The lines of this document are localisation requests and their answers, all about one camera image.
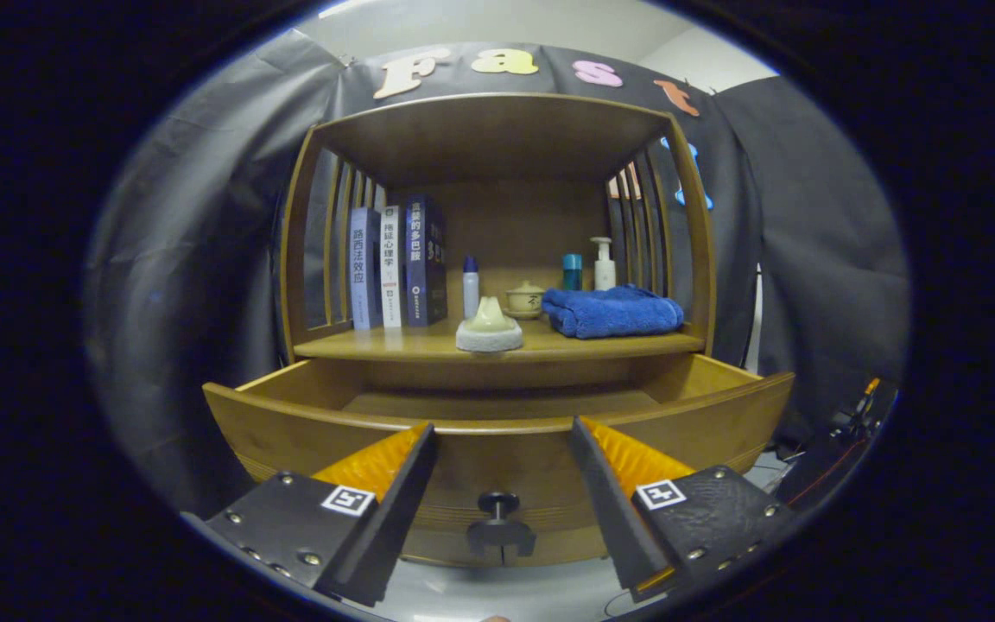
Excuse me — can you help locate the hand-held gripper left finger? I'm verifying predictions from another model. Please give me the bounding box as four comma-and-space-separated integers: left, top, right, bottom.
204, 422, 440, 608

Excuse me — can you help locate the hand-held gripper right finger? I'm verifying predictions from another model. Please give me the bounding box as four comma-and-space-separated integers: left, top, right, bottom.
568, 416, 801, 604

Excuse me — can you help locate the wooden drawer with black knob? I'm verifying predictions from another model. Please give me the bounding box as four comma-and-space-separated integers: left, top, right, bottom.
202, 352, 796, 558

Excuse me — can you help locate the beige-handled white scrub brush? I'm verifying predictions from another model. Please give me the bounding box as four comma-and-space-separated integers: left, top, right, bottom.
455, 296, 524, 353

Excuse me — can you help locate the wooden countertop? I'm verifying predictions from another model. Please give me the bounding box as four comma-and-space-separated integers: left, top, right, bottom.
293, 315, 707, 364

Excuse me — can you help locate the wooden cabinet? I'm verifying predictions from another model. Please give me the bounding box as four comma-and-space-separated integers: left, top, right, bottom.
280, 92, 717, 569

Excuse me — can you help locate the folded blue towel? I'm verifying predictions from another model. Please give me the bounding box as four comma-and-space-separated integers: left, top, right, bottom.
542, 284, 686, 340

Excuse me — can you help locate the beige lidded teacup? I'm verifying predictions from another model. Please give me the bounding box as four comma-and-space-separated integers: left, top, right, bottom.
504, 280, 547, 321

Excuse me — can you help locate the white bottle with blue cap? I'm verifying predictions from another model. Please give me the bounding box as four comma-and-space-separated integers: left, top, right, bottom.
462, 255, 481, 321

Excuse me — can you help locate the white pump bottle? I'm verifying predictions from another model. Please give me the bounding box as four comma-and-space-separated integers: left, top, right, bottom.
591, 237, 617, 291

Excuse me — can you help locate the light blue book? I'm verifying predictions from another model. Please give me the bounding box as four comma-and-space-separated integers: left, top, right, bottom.
349, 207, 383, 331

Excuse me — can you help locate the white book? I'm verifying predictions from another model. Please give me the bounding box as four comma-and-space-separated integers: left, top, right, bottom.
377, 205, 405, 328

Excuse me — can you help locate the dark blue book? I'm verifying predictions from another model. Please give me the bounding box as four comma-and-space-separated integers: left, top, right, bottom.
402, 194, 448, 327

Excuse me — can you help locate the orange and black device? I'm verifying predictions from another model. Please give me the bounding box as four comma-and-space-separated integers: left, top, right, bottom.
847, 377, 883, 433

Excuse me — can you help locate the black backdrop cloth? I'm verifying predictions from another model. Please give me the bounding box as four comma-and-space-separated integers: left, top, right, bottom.
83, 30, 911, 519

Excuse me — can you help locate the red cable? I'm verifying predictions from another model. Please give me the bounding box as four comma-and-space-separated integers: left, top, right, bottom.
787, 436, 861, 506

